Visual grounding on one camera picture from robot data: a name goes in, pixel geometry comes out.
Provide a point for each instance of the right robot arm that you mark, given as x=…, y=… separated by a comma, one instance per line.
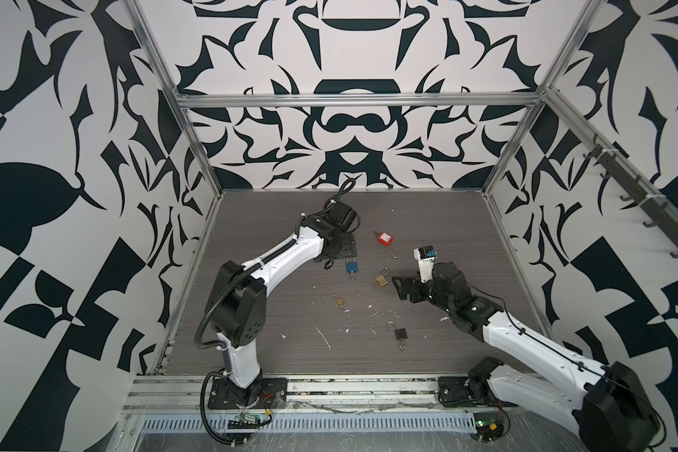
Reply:
x=605, y=406

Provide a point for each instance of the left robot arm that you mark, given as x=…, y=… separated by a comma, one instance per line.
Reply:
x=236, y=310

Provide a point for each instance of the large brass padlock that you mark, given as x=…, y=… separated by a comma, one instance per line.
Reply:
x=383, y=278

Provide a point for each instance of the red padlock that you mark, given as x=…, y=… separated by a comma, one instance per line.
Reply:
x=387, y=241

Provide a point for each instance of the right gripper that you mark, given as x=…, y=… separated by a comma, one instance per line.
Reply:
x=415, y=283

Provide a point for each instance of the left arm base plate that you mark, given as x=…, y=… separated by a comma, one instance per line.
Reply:
x=225, y=395

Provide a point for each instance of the blue padlock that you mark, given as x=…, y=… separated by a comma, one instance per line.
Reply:
x=352, y=268

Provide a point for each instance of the aluminium front rail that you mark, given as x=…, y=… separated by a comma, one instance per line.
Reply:
x=180, y=394

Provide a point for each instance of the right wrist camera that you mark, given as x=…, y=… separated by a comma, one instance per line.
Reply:
x=425, y=257

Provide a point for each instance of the circuit board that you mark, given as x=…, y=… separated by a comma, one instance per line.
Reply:
x=488, y=430
x=250, y=421

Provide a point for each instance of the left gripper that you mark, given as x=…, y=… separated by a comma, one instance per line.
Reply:
x=349, y=248

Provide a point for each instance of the black padlock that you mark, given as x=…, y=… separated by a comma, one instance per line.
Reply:
x=400, y=335

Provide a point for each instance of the wall hook rack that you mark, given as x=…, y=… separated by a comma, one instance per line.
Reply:
x=637, y=189

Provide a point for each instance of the white cable duct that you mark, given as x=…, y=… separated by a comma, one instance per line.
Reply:
x=325, y=422

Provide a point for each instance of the right circuit board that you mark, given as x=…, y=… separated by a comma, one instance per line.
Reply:
x=488, y=430

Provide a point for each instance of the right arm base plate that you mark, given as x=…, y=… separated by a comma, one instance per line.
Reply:
x=467, y=392

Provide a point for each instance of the left circuit board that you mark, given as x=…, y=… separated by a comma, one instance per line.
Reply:
x=250, y=421

